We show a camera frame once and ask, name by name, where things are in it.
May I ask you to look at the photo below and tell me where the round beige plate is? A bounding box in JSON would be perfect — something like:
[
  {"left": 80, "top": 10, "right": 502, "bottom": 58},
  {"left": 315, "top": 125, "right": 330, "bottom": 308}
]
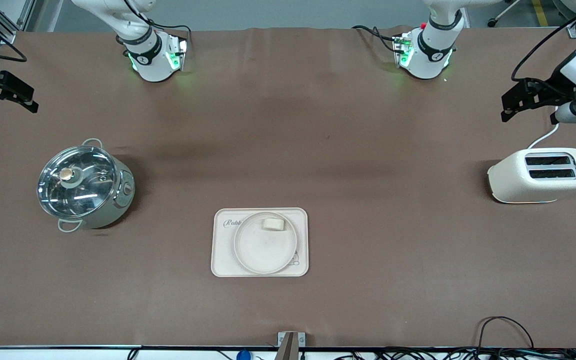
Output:
[{"left": 233, "top": 211, "right": 298, "bottom": 275}]

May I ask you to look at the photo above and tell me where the cream two-slot toaster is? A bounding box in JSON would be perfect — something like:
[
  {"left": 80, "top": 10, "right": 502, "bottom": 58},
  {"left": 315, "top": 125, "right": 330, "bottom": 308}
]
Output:
[{"left": 487, "top": 147, "right": 576, "bottom": 204}]

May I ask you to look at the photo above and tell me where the office chair wheel base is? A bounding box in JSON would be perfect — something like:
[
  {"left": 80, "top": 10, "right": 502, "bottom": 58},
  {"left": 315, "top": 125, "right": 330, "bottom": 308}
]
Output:
[{"left": 487, "top": 0, "right": 525, "bottom": 28}]

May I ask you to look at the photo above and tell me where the glass pot lid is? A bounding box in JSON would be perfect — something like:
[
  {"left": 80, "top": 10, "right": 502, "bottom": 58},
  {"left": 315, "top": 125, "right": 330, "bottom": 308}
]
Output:
[{"left": 37, "top": 145, "right": 121, "bottom": 219}]

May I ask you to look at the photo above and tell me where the metal base connector box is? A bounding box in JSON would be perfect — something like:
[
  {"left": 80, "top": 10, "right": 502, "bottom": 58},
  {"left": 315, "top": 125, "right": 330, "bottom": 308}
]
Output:
[
  {"left": 392, "top": 32, "right": 415, "bottom": 68},
  {"left": 167, "top": 34, "right": 189, "bottom": 72}
]

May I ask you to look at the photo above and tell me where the steel pot with glass lid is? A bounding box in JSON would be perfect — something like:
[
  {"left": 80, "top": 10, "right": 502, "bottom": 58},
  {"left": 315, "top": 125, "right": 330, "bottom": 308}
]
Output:
[{"left": 37, "top": 138, "right": 136, "bottom": 233}]

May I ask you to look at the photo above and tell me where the brown table cover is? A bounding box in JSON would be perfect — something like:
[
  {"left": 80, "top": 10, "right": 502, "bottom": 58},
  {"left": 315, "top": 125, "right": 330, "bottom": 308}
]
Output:
[{"left": 0, "top": 25, "right": 576, "bottom": 349}]

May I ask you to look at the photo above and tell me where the beige rabbit print tray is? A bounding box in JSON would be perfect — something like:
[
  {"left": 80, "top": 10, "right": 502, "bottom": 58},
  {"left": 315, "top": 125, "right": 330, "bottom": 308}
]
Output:
[{"left": 211, "top": 207, "right": 310, "bottom": 278}]

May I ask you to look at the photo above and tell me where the white toaster cable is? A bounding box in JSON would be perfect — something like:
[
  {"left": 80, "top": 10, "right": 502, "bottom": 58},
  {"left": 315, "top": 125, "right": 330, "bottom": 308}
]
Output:
[{"left": 527, "top": 105, "right": 561, "bottom": 150}]

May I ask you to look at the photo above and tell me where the black arm base cable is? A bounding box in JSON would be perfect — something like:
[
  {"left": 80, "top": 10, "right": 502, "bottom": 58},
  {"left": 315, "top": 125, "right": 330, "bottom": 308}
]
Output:
[
  {"left": 145, "top": 20, "right": 192, "bottom": 41},
  {"left": 352, "top": 25, "right": 400, "bottom": 53}
]

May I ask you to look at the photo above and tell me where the black looped cable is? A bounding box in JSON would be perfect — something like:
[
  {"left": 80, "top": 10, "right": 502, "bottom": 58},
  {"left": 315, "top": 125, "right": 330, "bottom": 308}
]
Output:
[{"left": 478, "top": 316, "right": 535, "bottom": 351}]

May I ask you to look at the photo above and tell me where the black cable bundle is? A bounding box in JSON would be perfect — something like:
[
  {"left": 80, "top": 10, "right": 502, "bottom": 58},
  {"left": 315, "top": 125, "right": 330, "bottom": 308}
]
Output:
[{"left": 318, "top": 347, "right": 576, "bottom": 360}]

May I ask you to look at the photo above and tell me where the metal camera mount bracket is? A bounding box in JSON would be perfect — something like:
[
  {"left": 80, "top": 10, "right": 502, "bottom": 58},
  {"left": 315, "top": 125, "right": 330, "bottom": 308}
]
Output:
[{"left": 277, "top": 331, "right": 306, "bottom": 360}]

